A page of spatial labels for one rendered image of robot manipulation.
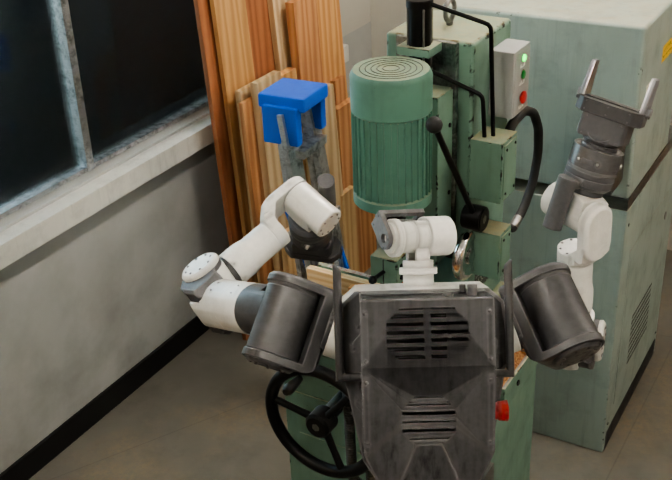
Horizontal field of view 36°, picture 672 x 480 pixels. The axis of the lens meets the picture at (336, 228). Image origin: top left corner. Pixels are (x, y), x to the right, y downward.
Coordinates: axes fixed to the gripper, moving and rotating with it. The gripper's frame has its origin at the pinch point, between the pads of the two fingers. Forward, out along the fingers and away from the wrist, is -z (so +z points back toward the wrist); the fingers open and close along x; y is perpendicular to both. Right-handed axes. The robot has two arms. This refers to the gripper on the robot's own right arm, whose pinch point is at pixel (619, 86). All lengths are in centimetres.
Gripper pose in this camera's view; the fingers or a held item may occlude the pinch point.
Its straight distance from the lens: 182.5
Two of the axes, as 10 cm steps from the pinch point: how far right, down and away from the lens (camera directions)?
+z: -2.3, 9.1, 3.3
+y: 5.3, -1.7, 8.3
